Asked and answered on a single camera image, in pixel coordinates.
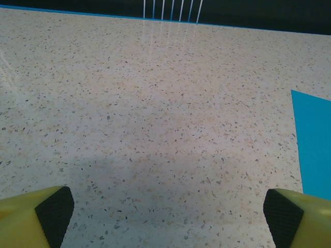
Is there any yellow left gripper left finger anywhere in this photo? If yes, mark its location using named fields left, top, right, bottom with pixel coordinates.
left=0, top=185, right=75, bottom=248

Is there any printed panel with gear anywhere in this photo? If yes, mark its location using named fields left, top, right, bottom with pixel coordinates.
left=0, top=0, right=331, bottom=34

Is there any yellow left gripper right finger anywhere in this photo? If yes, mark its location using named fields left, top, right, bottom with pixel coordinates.
left=263, top=188, right=331, bottom=248

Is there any blue table edge strip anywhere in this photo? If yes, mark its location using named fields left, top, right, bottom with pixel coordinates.
left=0, top=6, right=331, bottom=36

